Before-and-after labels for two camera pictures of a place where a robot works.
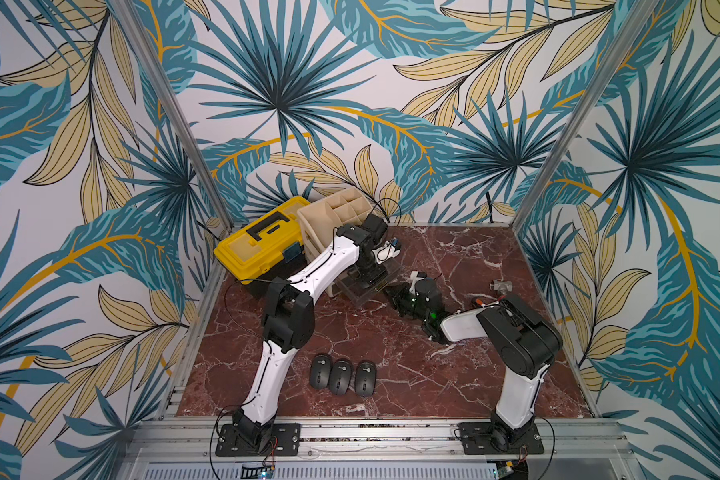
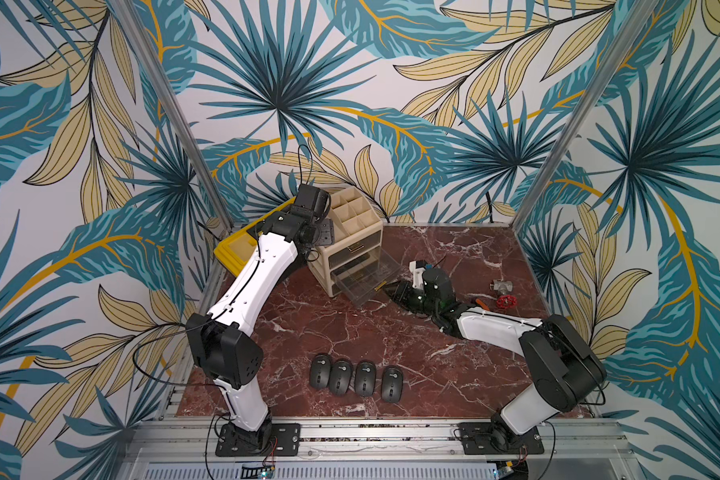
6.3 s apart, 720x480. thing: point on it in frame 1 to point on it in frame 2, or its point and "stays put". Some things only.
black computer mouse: x=365 y=377 stays put
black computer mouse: x=321 y=367 stays put
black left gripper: x=375 y=276 to x=327 y=236
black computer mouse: x=340 y=377 stays put
